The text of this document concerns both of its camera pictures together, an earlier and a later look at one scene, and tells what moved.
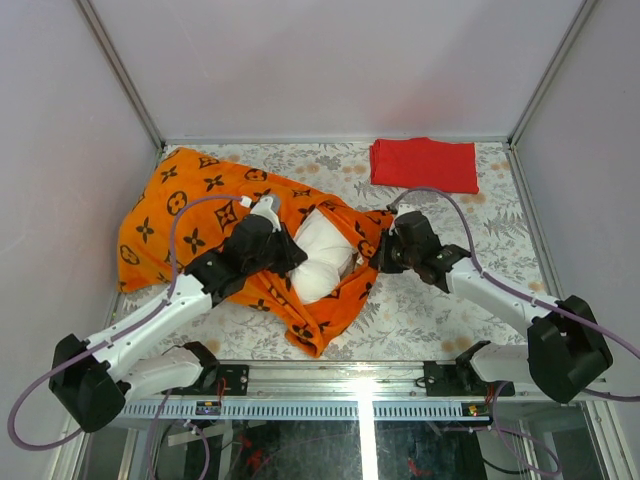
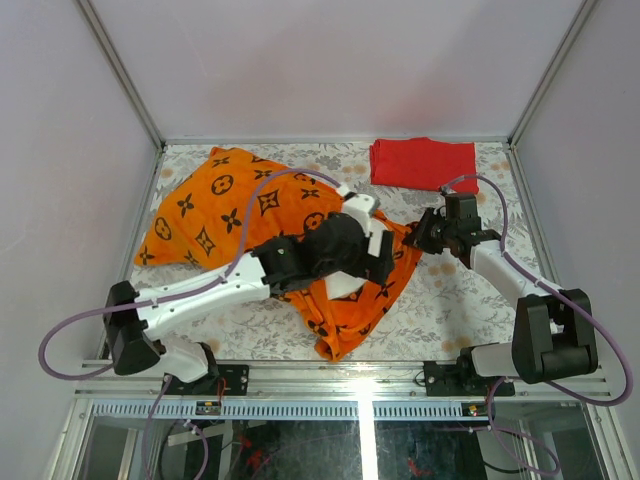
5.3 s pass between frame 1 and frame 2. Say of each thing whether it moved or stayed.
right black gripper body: moved
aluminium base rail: stayed
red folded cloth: stayed
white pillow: moved
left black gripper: moved
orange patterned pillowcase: moved
